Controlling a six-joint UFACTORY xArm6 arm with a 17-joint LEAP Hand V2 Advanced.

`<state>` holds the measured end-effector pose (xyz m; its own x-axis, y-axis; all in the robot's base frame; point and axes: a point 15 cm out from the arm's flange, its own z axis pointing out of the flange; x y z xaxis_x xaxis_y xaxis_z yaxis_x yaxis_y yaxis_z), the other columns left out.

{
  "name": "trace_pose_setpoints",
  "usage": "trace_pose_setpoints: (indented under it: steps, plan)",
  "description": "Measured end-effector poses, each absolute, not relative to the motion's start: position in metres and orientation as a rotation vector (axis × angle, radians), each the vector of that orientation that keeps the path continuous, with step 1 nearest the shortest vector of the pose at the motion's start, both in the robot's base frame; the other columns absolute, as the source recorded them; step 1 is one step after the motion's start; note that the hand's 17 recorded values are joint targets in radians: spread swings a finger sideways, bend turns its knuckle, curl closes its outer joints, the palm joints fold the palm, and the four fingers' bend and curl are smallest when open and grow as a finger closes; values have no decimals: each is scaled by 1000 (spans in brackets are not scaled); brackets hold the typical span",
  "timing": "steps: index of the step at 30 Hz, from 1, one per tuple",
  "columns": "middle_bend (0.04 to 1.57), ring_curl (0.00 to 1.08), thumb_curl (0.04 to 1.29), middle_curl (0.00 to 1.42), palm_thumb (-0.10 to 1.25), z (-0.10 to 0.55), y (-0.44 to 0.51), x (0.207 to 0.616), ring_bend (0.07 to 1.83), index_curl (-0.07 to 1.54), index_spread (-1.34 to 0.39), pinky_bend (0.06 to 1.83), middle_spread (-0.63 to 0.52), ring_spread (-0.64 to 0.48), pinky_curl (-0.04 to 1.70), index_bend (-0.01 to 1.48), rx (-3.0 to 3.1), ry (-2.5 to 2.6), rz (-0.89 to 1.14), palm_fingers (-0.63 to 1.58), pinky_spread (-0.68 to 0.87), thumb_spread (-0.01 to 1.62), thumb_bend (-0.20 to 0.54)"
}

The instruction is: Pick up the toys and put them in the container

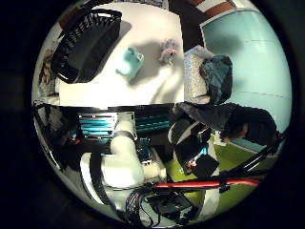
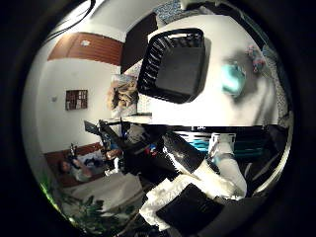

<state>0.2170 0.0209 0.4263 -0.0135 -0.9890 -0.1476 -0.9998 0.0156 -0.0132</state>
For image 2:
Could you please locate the red blue small object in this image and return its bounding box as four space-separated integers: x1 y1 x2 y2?
144 144 158 156

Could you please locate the black plastic basket container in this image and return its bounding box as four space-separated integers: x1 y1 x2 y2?
136 28 206 105

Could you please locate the black tripod stand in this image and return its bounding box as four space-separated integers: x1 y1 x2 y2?
98 118 132 153

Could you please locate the green leafy plant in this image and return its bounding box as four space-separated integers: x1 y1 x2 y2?
40 177 139 236

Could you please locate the black cable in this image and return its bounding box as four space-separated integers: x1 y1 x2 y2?
48 0 92 36
43 0 97 43

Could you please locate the striped blanket sofa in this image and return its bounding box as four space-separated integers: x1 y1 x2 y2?
110 58 154 124

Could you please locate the person in light shirt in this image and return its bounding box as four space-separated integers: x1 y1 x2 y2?
58 142 124 183

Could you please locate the brown cloth heap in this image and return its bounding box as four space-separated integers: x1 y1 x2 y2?
107 78 139 112

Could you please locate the dark brown door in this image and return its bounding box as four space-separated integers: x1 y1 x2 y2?
119 12 159 75

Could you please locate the teal lit rack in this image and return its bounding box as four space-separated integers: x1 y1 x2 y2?
177 131 275 158

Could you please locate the small black monitor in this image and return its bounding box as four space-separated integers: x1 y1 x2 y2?
83 119 101 136

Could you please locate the white sheet covered bed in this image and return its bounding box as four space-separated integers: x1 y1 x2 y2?
62 172 143 215

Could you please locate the dark framed wall picture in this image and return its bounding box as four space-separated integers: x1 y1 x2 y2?
64 89 89 112

